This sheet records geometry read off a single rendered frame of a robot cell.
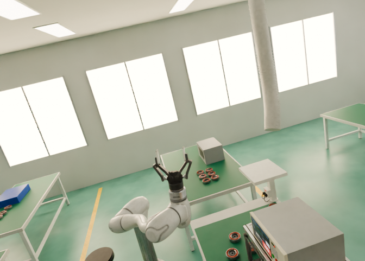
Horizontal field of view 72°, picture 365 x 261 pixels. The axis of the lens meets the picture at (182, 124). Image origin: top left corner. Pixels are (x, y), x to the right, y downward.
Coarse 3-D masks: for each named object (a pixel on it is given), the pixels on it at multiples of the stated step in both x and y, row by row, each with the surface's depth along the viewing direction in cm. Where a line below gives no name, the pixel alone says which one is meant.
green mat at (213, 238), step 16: (256, 208) 274; (208, 224) 267; (224, 224) 262; (240, 224) 256; (208, 240) 245; (224, 240) 240; (240, 240) 236; (208, 256) 227; (224, 256) 222; (240, 256) 219; (256, 256) 215
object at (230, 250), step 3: (228, 249) 224; (231, 249) 224; (234, 249) 223; (228, 252) 221; (231, 252) 221; (234, 252) 222; (237, 252) 218; (228, 255) 218; (231, 255) 219; (234, 255) 217; (237, 255) 216; (228, 258) 217; (231, 258) 216; (234, 258) 215; (237, 258) 216
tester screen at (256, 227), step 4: (252, 220) 183; (256, 224) 176; (256, 228) 178; (260, 228) 170; (260, 232) 172; (256, 236) 183; (260, 236) 175; (264, 236) 167; (268, 240) 161; (268, 248) 165
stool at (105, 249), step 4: (100, 248) 299; (104, 248) 298; (108, 248) 296; (92, 252) 295; (96, 252) 294; (100, 252) 292; (104, 252) 290; (108, 252) 289; (112, 252) 289; (88, 256) 291; (92, 256) 289; (96, 256) 288; (100, 256) 286; (104, 256) 285; (108, 256) 283; (112, 256) 283; (88, 260) 284; (92, 260) 282; (96, 260) 281; (100, 260) 279; (104, 260) 278; (108, 260) 277; (112, 260) 282
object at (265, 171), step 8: (264, 160) 277; (240, 168) 272; (248, 168) 268; (256, 168) 264; (264, 168) 261; (272, 168) 257; (280, 168) 253; (248, 176) 253; (256, 176) 249; (264, 176) 246; (272, 176) 243; (280, 176) 244; (256, 184) 241; (272, 184) 274; (264, 192) 280; (272, 192) 276; (272, 200) 279
